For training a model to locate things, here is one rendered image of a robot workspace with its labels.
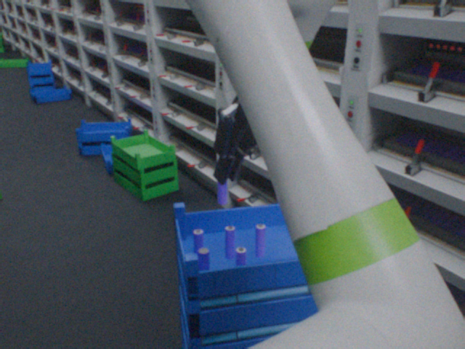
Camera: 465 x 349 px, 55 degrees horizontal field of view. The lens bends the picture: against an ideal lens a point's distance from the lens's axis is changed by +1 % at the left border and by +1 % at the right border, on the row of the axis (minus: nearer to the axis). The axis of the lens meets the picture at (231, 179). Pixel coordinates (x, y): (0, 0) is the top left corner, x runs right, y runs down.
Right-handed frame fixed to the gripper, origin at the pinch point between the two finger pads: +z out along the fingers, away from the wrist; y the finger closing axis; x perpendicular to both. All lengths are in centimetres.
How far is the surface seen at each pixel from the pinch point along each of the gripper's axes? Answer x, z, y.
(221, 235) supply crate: -4.2, 16.6, 0.7
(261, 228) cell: -11.5, 6.2, 1.2
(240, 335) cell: -22.3, 19.2, -8.1
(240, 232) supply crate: -5.8, 15.8, 4.4
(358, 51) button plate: 17, -6, 57
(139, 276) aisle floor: 28, 85, 12
